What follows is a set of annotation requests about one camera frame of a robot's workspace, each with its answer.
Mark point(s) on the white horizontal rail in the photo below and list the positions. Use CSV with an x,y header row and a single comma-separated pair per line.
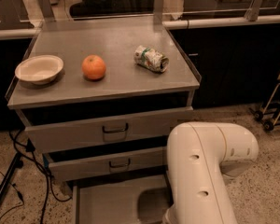
x,y
170,25

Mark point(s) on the grey metal drawer cabinet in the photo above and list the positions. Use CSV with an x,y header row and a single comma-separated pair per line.
x,y
126,87

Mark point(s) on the grey middle drawer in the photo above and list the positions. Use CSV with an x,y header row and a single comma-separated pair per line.
x,y
108,164

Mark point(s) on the dark seated person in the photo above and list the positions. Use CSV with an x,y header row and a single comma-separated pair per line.
x,y
92,8

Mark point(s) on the orange fruit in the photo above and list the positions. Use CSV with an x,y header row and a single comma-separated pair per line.
x,y
93,67

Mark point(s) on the grey top drawer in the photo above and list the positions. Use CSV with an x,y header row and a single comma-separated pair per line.
x,y
94,132

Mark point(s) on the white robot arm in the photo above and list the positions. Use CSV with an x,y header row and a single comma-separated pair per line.
x,y
201,156

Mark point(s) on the black tripod leg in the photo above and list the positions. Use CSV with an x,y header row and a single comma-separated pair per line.
x,y
6,182

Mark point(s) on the white bowl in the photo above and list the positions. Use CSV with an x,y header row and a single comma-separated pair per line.
x,y
39,70

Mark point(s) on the crushed white green can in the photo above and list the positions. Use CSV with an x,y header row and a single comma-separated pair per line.
x,y
151,59

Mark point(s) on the grey drawer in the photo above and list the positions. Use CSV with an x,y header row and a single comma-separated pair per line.
x,y
94,132
108,164
133,199

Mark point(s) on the grey bottom drawer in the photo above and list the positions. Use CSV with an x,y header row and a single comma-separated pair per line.
x,y
133,199

